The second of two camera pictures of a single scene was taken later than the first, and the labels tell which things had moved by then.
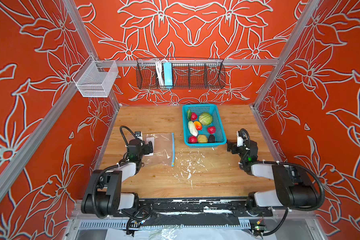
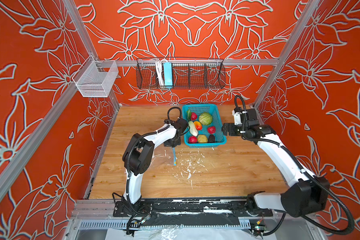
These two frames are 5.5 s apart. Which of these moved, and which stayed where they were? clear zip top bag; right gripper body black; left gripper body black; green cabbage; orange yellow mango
Moved: right gripper body black; left gripper body black
Stayed: green cabbage; orange yellow mango; clear zip top bag
